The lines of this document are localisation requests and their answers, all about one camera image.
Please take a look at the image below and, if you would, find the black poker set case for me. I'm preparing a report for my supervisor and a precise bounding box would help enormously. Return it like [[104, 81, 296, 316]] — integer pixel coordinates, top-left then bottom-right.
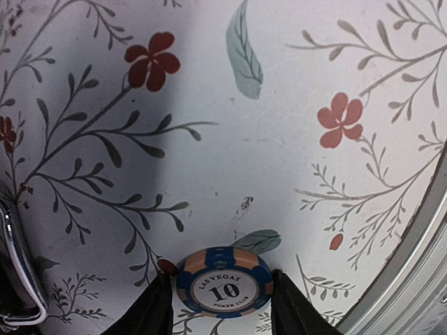
[[1, 200, 48, 329]]

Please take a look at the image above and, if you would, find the front aluminium rail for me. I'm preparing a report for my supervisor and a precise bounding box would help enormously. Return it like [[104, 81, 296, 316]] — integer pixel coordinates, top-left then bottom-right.
[[337, 151, 446, 335]]

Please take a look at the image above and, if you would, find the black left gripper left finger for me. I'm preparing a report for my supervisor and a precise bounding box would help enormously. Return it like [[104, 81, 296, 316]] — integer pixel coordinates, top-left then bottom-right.
[[118, 273, 173, 335]]

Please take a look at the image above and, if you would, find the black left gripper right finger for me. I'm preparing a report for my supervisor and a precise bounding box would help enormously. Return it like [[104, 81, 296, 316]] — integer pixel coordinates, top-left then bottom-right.
[[271, 269, 342, 335]]

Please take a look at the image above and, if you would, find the floral patterned table mat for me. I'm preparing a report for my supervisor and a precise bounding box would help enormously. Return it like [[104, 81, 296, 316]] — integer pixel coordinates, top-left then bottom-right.
[[1, 1, 446, 334]]

